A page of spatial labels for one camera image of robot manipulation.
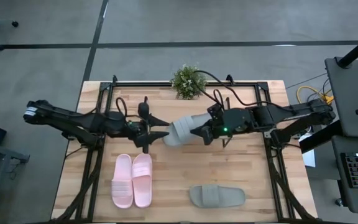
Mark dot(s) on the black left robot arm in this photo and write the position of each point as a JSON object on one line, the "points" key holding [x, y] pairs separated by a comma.
{"points": [[73, 119]]}

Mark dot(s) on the small black knob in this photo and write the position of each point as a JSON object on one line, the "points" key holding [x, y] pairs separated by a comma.
{"points": [[339, 202]]}

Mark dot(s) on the grey rubber slide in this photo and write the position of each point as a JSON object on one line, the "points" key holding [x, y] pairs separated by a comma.
{"points": [[217, 196], [182, 129]]}

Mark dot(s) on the black pole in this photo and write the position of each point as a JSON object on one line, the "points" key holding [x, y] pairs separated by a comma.
{"points": [[357, 49]]}

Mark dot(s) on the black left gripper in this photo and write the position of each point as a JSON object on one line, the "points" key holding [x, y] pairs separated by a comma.
{"points": [[137, 132]]}

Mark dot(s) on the grey desk top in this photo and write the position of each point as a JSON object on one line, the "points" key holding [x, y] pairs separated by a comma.
{"points": [[350, 99], [353, 199]]}

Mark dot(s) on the pink rubber slide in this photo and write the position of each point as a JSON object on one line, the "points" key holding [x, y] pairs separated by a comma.
{"points": [[122, 183], [142, 180]]}

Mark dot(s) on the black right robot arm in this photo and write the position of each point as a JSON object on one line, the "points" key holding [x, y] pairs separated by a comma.
{"points": [[291, 115]]}

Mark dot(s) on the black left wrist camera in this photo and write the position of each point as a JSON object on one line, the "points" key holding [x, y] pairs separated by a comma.
{"points": [[143, 109]]}

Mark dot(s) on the green plant in black pot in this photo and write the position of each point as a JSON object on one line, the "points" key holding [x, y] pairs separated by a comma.
{"points": [[187, 82]]}

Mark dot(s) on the white paper sheet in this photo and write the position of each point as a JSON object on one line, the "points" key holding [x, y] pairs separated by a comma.
{"points": [[309, 155]]}

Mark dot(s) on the black aluminium rig frame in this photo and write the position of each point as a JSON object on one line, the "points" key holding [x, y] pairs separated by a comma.
{"points": [[135, 83]]}

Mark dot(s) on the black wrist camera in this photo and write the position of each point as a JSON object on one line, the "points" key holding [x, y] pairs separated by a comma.
{"points": [[207, 137], [143, 109]]}

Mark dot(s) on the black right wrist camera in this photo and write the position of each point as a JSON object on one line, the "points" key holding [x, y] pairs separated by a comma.
{"points": [[207, 137]]}

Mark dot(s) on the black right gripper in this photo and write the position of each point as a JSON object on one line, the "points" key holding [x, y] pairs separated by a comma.
{"points": [[236, 122]]}

